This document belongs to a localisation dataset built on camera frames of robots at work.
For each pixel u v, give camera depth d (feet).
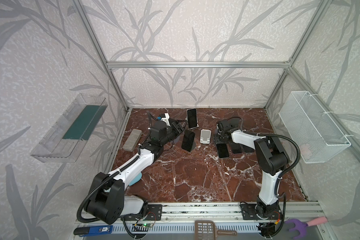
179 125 2.37
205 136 3.26
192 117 3.45
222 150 3.44
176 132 2.36
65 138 2.10
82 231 2.16
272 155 1.72
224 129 2.64
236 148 3.16
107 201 1.33
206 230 2.27
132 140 3.16
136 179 2.74
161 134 2.02
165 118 2.47
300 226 2.29
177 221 2.37
